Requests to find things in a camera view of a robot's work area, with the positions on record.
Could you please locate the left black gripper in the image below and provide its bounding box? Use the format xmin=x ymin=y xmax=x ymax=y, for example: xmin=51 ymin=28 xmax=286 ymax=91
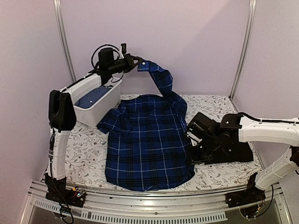
xmin=108 ymin=53 xmax=142 ymax=74

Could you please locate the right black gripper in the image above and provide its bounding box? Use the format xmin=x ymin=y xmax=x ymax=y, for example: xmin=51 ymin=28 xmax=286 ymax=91
xmin=185 ymin=133 xmax=220 ymax=166

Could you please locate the blue plaid long sleeve shirt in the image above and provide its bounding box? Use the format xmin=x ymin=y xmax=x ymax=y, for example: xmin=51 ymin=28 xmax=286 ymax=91
xmin=97 ymin=61 xmax=195 ymax=191

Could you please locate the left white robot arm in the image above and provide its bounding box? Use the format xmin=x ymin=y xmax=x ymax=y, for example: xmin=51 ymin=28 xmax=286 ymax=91
xmin=45 ymin=43 xmax=143 ymax=203

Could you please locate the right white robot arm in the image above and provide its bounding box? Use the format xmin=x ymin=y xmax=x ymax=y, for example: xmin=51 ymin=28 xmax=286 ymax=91
xmin=185 ymin=112 xmax=299 ymax=203

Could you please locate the folded black shirt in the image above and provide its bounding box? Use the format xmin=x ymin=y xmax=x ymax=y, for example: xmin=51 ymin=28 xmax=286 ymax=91
xmin=204 ymin=143 xmax=254 ymax=165

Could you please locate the white plastic bin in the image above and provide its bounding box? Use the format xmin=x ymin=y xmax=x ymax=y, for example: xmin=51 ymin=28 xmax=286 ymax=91
xmin=67 ymin=75 xmax=122 ymax=127

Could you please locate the blue checked shirt in bin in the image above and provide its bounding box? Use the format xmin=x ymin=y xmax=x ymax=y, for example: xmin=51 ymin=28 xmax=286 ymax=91
xmin=74 ymin=85 xmax=113 ymax=109

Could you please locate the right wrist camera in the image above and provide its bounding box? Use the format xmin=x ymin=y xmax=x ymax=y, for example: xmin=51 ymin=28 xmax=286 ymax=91
xmin=185 ymin=131 xmax=202 ymax=147

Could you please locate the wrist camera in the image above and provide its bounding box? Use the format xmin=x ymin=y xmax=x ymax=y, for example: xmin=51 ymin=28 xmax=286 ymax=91
xmin=120 ymin=43 xmax=127 ymax=59
xmin=185 ymin=131 xmax=202 ymax=147

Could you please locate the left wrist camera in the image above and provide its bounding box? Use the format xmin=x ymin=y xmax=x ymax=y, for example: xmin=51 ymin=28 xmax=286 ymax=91
xmin=120 ymin=43 xmax=127 ymax=59

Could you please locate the front aluminium rail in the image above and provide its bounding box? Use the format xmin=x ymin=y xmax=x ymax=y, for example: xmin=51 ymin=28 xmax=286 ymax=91
xmin=20 ymin=181 xmax=293 ymax=224

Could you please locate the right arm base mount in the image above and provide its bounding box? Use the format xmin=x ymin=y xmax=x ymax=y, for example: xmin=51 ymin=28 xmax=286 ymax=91
xmin=225 ymin=172 xmax=266 ymax=219

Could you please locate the left aluminium frame post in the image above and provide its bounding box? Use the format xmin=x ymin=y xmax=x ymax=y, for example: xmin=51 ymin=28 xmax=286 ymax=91
xmin=53 ymin=0 xmax=77 ymax=83

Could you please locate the aluminium frame post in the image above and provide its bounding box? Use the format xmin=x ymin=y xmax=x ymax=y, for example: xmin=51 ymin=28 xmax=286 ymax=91
xmin=53 ymin=0 xmax=77 ymax=83
xmin=229 ymin=0 xmax=256 ymax=101

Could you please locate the right aluminium frame post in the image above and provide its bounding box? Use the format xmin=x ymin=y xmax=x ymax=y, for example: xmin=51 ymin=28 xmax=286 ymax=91
xmin=229 ymin=0 xmax=256 ymax=101

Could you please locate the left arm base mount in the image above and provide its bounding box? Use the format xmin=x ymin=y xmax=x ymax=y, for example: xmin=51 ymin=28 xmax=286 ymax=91
xmin=45 ymin=185 xmax=86 ymax=208

